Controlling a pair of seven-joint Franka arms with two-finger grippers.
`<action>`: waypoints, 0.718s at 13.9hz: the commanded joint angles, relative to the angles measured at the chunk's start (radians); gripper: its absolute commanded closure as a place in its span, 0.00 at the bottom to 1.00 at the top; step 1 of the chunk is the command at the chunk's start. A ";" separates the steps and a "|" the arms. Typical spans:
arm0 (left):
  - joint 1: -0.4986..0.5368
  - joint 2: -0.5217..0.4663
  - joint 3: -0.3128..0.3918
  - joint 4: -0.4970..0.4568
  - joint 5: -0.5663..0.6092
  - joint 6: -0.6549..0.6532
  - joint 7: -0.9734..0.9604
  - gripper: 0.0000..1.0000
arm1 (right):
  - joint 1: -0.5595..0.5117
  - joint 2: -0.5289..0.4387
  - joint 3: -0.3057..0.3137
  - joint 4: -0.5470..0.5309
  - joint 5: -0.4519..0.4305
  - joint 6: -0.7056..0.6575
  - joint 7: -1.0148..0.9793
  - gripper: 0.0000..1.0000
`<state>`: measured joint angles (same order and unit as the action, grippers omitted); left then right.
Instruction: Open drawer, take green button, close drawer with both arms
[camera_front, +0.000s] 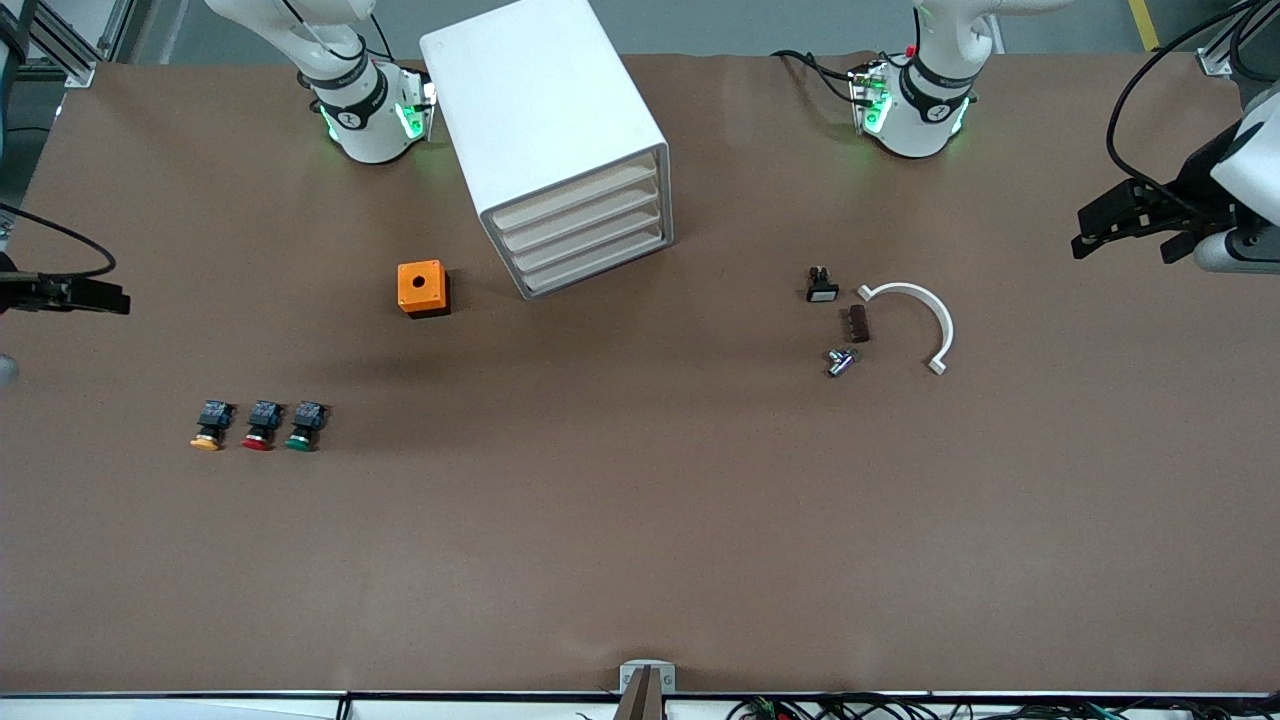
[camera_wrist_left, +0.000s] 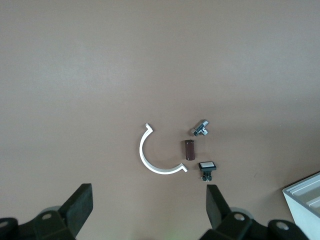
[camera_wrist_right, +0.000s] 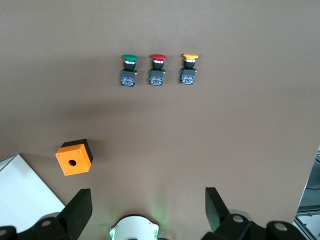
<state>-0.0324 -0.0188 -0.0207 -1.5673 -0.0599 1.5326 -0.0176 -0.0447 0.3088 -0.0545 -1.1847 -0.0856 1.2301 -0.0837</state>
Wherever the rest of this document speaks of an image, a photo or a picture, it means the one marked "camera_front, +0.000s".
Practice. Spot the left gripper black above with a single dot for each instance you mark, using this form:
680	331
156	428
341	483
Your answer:
1192	194

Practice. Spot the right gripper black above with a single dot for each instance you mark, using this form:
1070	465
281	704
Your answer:
22	294

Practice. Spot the green push button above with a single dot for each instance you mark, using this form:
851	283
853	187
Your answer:
305	420

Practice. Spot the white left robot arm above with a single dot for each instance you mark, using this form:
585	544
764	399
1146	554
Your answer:
915	110

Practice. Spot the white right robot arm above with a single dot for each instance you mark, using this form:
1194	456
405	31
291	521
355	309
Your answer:
360	130

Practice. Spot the yellow push button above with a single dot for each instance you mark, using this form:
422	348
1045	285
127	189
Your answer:
212	420

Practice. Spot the red push button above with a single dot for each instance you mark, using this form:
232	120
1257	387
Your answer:
262	420

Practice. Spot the white curved plastic clamp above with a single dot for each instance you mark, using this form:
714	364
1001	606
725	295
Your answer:
915	291

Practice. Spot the dark brown terminal block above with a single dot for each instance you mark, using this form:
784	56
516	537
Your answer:
858	324

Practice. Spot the silver metal connector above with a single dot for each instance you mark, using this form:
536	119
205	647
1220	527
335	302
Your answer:
842	361

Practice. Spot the dark brown upright bar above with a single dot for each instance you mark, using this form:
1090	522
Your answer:
640	700

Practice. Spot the aluminium frame profile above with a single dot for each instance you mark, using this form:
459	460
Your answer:
60	55
1215	62

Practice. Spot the black switch white face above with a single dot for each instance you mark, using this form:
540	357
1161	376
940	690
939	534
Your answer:
822	288

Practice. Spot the orange button enclosure box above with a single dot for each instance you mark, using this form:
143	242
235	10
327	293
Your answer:
420	285

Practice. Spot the white table edge rail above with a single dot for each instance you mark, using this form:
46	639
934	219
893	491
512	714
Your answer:
200	706

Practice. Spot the grey metal table bracket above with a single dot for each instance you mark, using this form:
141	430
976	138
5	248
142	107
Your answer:
668	678

